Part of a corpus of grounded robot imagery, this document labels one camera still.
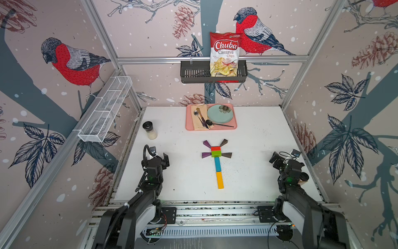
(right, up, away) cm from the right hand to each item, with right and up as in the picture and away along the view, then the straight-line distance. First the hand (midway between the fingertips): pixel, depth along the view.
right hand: (281, 153), depth 88 cm
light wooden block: (+5, -13, -10) cm, 17 cm away
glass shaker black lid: (-81, +16, +7) cm, 83 cm away
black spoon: (-41, +18, +22) cm, 50 cm away
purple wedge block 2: (-44, -2, +5) cm, 45 cm away
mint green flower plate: (-32, +24, +29) cm, 50 cm away
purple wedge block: (-44, +4, +11) cm, 45 cm away
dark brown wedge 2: (-32, +5, +10) cm, 34 cm away
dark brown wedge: (-31, -2, +4) cm, 31 cm away
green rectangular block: (-38, -1, +4) cm, 38 cm away
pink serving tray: (-25, +16, +22) cm, 37 cm away
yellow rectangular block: (-36, -15, -2) cm, 39 cm away
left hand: (-72, +1, -1) cm, 72 cm away
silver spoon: (-51, +25, +29) cm, 64 cm away
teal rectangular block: (-37, -9, +2) cm, 38 cm away
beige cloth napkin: (-49, +23, +29) cm, 61 cm away
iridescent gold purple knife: (-50, +29, +33) cm, 67 cm away
